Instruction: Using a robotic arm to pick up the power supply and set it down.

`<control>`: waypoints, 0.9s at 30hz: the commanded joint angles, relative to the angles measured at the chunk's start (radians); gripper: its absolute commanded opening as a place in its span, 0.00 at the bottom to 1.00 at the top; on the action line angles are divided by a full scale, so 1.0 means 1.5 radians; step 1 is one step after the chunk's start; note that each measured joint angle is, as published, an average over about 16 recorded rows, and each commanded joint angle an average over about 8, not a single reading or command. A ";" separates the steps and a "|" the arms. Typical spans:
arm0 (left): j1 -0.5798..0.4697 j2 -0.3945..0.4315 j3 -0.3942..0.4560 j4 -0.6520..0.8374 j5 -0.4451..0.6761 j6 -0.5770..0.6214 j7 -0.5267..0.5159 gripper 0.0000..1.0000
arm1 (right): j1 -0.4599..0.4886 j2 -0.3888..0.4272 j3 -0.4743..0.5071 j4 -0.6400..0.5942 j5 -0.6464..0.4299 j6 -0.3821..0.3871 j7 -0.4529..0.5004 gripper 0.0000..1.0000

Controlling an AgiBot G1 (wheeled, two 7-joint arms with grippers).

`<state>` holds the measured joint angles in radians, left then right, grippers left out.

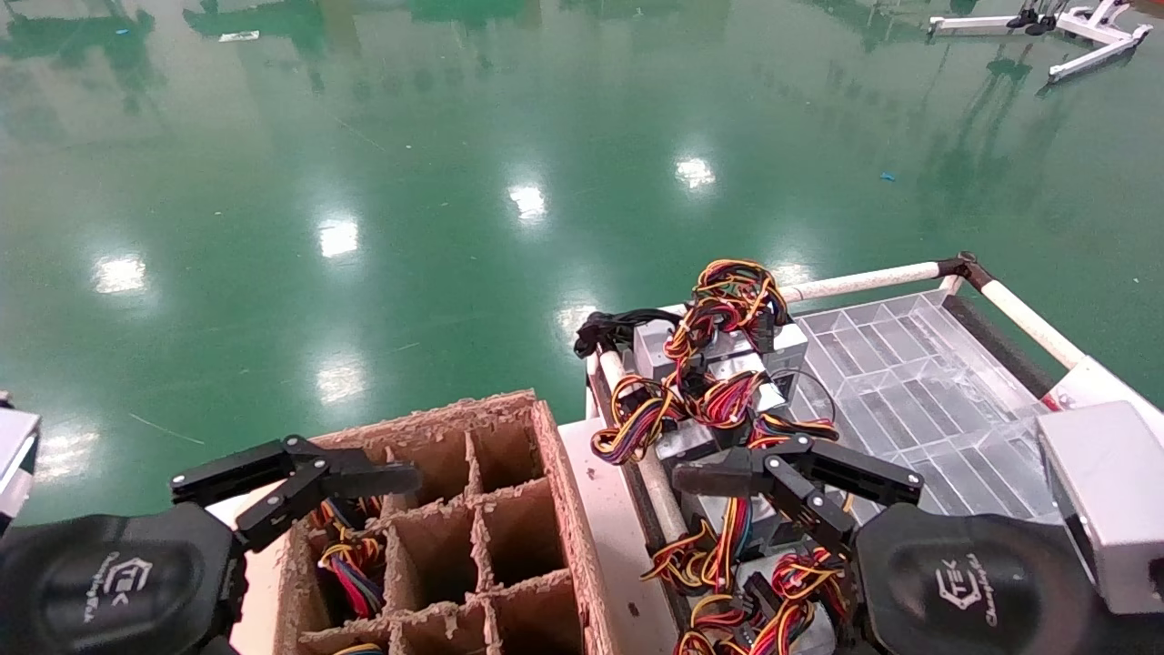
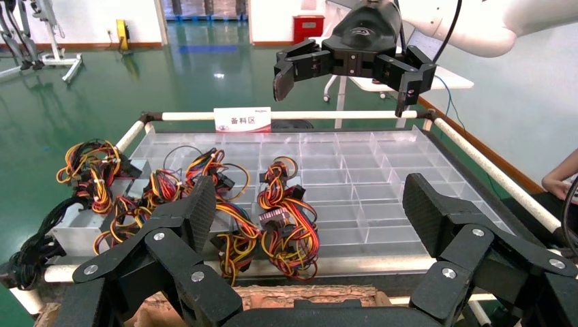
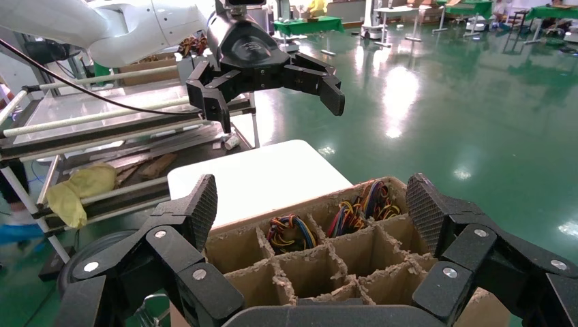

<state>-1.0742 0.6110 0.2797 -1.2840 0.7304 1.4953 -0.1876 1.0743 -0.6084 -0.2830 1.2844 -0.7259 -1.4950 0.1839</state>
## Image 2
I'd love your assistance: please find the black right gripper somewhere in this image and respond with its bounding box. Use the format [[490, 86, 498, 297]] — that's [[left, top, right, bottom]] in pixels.
[[273, 0, 438, 119]]

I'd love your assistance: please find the coloured wire harness right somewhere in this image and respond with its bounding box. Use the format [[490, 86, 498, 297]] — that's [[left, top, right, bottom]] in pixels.
[[257, 198, 320, 281]]

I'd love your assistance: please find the yellow wall device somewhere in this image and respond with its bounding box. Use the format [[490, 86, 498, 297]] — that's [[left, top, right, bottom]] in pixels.
[[116, 18, 132, 52]]

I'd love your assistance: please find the brown cardboard divider box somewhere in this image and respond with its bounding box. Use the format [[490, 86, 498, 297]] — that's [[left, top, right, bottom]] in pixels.
[[33, 284, 394, 327]]

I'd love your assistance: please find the red wall cabinet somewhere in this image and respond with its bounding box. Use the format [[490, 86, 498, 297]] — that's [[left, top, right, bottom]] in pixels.
[[292, 14, 325, 45]]

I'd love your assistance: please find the white sign with Chinese text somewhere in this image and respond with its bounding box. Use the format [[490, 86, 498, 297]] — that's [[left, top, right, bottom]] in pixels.
[[213, 106, 272, 134]]

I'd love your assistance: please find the person forearm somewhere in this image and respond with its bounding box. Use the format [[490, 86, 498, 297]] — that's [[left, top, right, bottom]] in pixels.
[[541, 149, 578, 202]]

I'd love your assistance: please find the white wheeled table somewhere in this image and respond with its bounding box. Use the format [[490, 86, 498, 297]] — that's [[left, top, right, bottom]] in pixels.
[[311, 31, 475, 129]]

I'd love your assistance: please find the white metal floor stand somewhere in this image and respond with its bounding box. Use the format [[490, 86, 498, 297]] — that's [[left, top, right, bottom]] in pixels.
[[0, 0, 85, 84]]

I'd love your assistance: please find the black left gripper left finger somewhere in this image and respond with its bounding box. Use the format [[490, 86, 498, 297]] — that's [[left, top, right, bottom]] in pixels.
[[72, 176, 245, 327]]

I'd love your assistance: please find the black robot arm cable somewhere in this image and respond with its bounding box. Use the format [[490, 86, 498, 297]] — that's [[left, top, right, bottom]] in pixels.
[[431, 0, 463, 64]]

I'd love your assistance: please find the thin black wire loop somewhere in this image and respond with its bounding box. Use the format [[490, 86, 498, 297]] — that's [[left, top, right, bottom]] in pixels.
[[162, 144, 204, 181]]

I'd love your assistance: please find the clear plastic divider tray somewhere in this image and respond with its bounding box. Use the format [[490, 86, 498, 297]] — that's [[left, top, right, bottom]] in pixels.
[[131, 126, 516, 258]]

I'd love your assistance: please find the power supply with coloured wires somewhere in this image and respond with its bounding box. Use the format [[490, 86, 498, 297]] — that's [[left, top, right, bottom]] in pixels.
[[185, 149, 252, 204], [49, 138, 152, 259], [92, 193, 157, 256], [209, 203, 263, 286], [258, 155, 308, 202], [142, 169, 184, 211]]

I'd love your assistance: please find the thin blue cable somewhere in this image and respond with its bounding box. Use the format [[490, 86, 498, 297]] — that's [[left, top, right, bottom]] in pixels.
[[433, 74, 466, 131]]

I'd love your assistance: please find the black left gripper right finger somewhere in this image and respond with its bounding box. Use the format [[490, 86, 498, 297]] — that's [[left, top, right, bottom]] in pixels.
[[401, 173, 578, 327]]

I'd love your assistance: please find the black cable bundle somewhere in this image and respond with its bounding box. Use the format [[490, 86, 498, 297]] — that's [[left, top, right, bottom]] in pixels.
[[6, 196, 89, 292]]

